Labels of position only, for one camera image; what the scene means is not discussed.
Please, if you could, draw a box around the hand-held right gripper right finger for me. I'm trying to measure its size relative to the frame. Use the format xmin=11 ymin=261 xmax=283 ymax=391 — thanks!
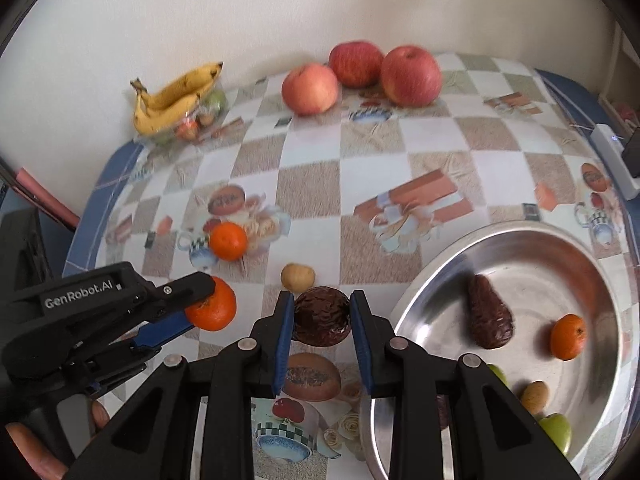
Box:
xmin=349 ymin=289 xmax=581 ymax=480

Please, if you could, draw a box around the steel basin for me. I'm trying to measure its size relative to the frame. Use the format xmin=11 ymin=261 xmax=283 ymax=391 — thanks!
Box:
xmin=359 ymin=220 xmax=637 ymax=480

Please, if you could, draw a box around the red apple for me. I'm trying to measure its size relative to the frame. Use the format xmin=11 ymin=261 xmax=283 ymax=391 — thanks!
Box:
xmin=380 ymin=45 xmax=443 ymax=108
xmin=328 ymin=41 xmax=385 ymax=89

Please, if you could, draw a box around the dark brown avocado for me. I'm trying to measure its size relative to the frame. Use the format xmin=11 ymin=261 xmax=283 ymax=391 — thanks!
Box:
xmin=292 ymin=286 xmax=352 ymax=347

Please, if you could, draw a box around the white power strip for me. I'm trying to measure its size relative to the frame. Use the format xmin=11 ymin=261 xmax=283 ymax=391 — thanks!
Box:
xmin=590 ymin=124 xmax=640 ymax=199

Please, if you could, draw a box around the person's left hand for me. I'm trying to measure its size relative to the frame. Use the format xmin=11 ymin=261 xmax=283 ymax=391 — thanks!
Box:
xmin=5 ymin=400 xmax=111 ymax=480

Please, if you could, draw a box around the orange tangerine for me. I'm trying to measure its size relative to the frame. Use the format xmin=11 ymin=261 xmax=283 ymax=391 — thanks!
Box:
xmin=550 ymin=314 xmax=588 ymax=362
xmin=208 ymin=222 xmax=249 ymax=262
xmin=184 ymin=277 xmax=237 ymax=332

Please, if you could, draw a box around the round green fruit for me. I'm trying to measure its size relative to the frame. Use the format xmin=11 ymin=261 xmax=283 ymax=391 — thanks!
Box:
xmin=538 ymin=413 xmax=572 ymax=457

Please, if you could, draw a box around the white shelf unit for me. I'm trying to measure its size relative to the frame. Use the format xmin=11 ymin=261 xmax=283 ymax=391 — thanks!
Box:
xmin=597 ymin=22 xmax=640 ymax=128

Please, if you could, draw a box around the small brown kiwi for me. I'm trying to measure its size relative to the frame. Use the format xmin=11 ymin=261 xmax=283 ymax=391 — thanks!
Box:
xmin=519 ymin=380 xmax=550 ymax=414

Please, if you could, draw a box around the pink slat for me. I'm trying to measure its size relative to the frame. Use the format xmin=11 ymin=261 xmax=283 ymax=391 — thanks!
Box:
xmin=14 ymin=167 xmax=82 ymax=229

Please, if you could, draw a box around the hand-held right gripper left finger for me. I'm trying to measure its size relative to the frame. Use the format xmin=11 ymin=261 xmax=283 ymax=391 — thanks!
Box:
xmin=65 ymin=290 xmax=296 ymax=480

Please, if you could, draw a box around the black charger plug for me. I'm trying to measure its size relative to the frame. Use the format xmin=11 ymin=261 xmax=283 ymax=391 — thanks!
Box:
xmin=621 ymin=127 xmax=640 ymax=179

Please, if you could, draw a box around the yellow banana bunch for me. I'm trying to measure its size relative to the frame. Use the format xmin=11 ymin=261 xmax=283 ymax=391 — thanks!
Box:
xmin=130 ymin=61 xmax=224 ymax=135

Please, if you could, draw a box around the small round brown fruit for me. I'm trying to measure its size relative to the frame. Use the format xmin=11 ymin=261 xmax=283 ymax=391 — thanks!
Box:
xmin=280 ymin=262 xmax=316 ymax=293

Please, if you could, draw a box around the clear bag of small fruits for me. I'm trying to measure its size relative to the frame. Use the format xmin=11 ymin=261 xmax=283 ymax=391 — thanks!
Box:
xmin=149 ymin=87 xmax=229 ymax=147

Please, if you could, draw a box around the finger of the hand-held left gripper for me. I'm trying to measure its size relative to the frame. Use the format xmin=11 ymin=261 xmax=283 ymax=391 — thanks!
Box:
xmin=152 ymin=271 xmax=217 ymax=318
xmin=131 ymin=311 xmax=197 ymax=350

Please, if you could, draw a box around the pale pink apple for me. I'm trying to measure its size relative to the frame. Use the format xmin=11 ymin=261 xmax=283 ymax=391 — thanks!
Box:
xmin=281 ymin=63 xmax=341 ymax=116

